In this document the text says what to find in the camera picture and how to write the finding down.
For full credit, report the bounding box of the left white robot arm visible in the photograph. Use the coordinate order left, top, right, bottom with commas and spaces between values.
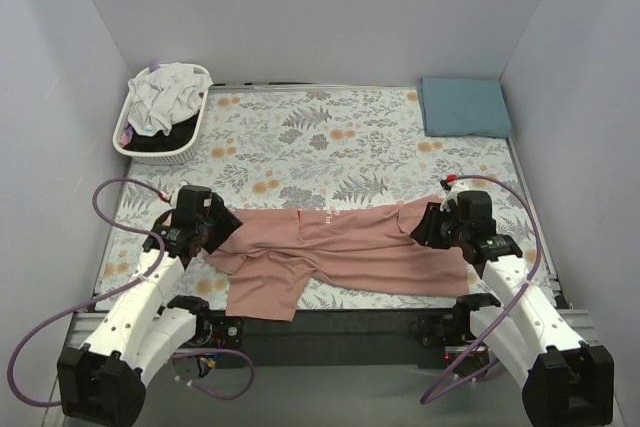
57, 185, 242, 426

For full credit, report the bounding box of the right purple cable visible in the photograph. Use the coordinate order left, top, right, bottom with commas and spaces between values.
419, 174, 543, 406

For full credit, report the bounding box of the purple cable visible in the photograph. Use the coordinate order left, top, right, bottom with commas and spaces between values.
8, 178, 256, 408
419, 174, 543, 406

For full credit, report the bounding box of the black garment in basket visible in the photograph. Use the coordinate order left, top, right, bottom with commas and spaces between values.
123, 115, 198, 152

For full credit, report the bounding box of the aluminium frame rail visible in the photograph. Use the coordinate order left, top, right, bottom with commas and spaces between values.
66, 309, 600, 346

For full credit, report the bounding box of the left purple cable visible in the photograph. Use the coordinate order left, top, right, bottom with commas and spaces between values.
8, 178, 256, 408

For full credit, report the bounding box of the folded teal t shirt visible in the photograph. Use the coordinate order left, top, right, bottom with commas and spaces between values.
418, 77, 512, 139

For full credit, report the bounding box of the white laundry basket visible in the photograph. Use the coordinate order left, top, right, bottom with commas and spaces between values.
112, 63, 210, 165

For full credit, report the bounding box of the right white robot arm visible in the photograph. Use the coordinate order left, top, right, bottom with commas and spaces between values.
411, 175, 614, 426

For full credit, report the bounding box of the floral table mat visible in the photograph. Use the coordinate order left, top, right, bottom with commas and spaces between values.
92, 86, 558, 311

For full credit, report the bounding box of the pink printed t shirt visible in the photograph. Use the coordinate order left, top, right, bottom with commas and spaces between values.
205, 198, 469, 322

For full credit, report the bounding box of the white crumpled garment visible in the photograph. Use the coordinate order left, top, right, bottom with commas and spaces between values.
128, 62, 213, 137

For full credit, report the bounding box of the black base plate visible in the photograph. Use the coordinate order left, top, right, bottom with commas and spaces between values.
154, 310, 513, 372

